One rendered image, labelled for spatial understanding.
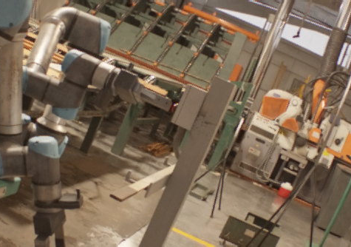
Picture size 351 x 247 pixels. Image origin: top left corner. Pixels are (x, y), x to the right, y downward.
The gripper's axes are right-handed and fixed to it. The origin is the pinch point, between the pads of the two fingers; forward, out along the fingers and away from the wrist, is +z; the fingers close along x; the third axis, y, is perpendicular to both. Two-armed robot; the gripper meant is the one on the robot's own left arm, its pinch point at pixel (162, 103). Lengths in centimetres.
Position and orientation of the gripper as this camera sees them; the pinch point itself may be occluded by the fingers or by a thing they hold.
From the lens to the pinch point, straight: 154.0
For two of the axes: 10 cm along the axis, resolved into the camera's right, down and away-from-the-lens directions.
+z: 9.0, 4.1, -1.7
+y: 4.4, -8.7, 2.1
